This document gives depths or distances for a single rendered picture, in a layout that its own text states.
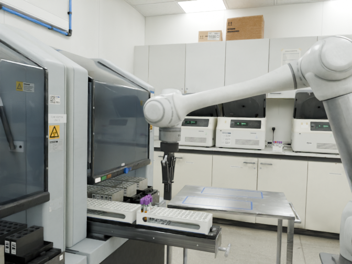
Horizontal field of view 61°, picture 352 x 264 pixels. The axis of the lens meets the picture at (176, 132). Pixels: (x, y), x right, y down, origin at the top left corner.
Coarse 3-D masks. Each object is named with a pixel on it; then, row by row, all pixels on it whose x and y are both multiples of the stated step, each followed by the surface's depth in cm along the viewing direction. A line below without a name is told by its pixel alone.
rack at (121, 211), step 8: (88, 200) 137; (96, 200) 138; (104, 200) 137; (88, 208) 136; (96, 208) 127; (104, 208) 126; (112, 208) 125; (120, 208) 126; (128, 208) 126; (136, 208) 126; (96, 216) 127; (104, 216) 126; (112, 216) 132; (120, 216) 132; (128, 216) 123; (136, 216) 126
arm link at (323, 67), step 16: (320, 48) 83; (336, 48) 81; (304, 64) 92; (320, 64) 83; (336, 64) 81; (320, 80) 87; (336, 80) 85; (320, 96) 90; (336, 96) 87; (336, 112) 88; (336, 128) 90; (336, 144) 92
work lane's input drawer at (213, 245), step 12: (96, 228) 125; (108, 228) 124; (120, 228) 122; (132, 228) 120; (144, 228) 120; (156, 228) 118; (216, 228) 118; (144, 240) 119; (156, 240) 117; (168, 240) 116; (180, 240) 114; (192, 240) 113; (204, 240) 111; (216, 240) 111; (216, 252) 112; (228, 252) 112
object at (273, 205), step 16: (192, 192) 173; (208, 192) 174; (224, 192) 175; (240, 192) 176; (256, 192) 176; (272, 192) 177; (176, 208) 148; (192, 208) 146; (208, 208) 144; (224, 208) 144; (240, 208) 144; (256, 208) 145; (272, 208) 145; (288, 208) 146; (288, 224) 136; (288, 240) 136; (288, 256) 136
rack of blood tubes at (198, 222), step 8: (152, 208) 126; (160, 208) 128; (168, 208) 127; (144, 216) 120; (152, 216) 119; (160, 216) 118; (168, 216) 117; (176, 216) 118; (184, 216) 117; (192, 216) 118; (200, 216) 119; (208, 216) 118; (144, 224) 120; (152, 224) 119; (160, 224) 118; (168, 224) 123; (176, 224) 124; (184, 224) 125; (192, 224) 124; (200, 224) 113; (208, 224) 114; (200, 232) 113; (208, 232) 115
